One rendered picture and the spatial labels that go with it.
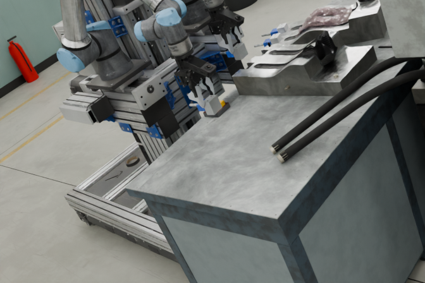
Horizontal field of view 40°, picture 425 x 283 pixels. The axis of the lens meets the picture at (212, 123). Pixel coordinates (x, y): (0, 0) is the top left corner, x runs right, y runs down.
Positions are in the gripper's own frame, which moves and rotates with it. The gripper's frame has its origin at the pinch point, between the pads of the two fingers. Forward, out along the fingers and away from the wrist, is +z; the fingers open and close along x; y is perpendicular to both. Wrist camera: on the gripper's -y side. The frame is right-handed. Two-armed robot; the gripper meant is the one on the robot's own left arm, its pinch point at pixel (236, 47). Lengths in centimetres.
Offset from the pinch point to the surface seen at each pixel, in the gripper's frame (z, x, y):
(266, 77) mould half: 6.7, 14.6, -22.1
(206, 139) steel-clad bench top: 14.9, 44.7, -9.9
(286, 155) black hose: 12, 54, -53
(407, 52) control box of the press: -14, 42, -94
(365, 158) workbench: 30, 31, -64
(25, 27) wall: 40, -197, 499
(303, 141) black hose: 11, 49, -57
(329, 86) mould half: 11, 16, -49
